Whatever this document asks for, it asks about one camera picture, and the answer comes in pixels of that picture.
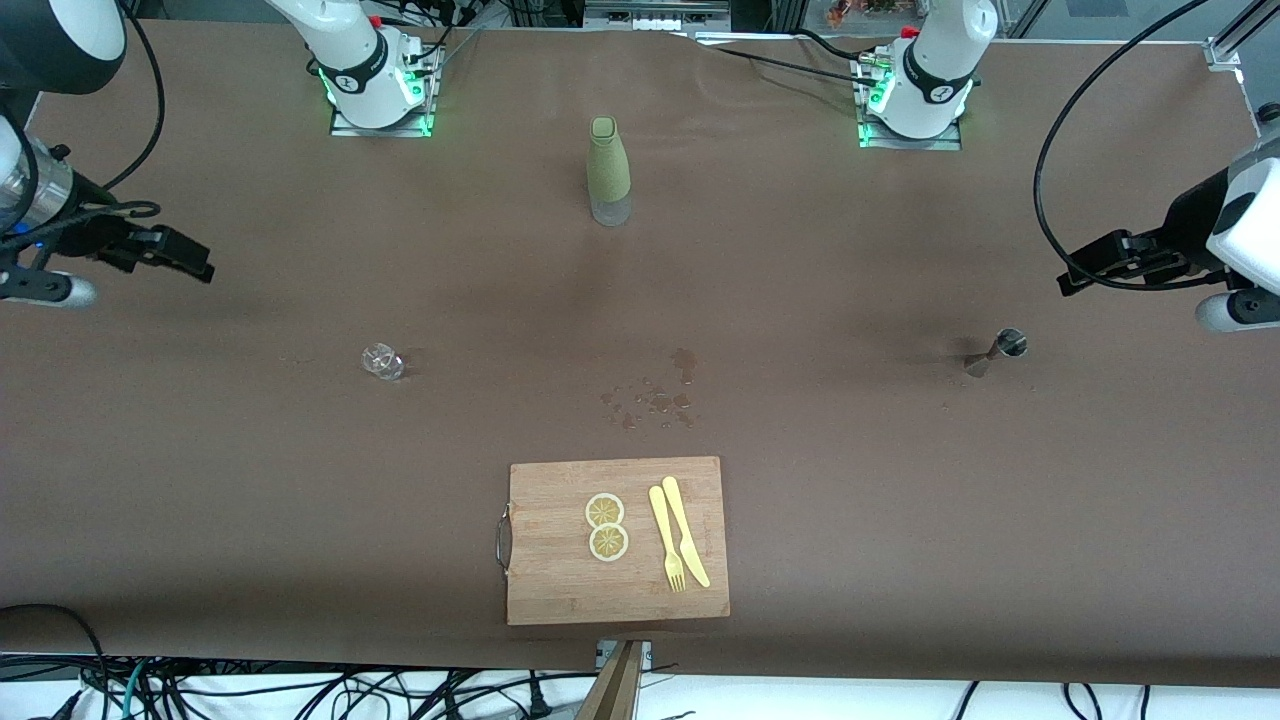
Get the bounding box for steel jigger measuring cup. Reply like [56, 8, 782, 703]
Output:
[963, 328, 1028, 379]

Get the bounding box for brown table mat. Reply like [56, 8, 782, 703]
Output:
[0, 18, 1280, 691]

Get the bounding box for green sleeved glass bottle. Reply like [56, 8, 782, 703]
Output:
[586, 116, 633, 227]

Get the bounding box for spilled liquid drops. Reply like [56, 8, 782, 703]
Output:
[600, 347, 698, 431]

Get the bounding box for yellow plastic knife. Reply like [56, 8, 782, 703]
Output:
[661, 476, 712, 589]

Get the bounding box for wooden cutting board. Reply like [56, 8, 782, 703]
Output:
[496, 456, 731, 627]

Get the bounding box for yellow plastic fork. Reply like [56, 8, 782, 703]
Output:
[648, 485, 687, 593]

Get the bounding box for grey power strip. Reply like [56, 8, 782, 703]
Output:
[585, 0, 731, 33]

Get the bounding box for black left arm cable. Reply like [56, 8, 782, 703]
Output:
[1033, 0, 1216, 276]

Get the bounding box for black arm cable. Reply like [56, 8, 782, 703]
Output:
[1033, 0, 1216, 276]
[95, 0, 167, 219]

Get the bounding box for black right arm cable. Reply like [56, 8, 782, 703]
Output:
[95, 0, 167, 219]

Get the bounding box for black base power cable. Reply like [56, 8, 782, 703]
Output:
[695, 28, 881, 93]

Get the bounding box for thick black cable loop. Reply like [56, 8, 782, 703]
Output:
[0, 603, 109, 720]

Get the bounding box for teal cable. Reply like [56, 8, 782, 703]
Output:
[120, 660, 151, 720]

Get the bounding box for wooden post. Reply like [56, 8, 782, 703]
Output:
[575, 640, 646, 720]

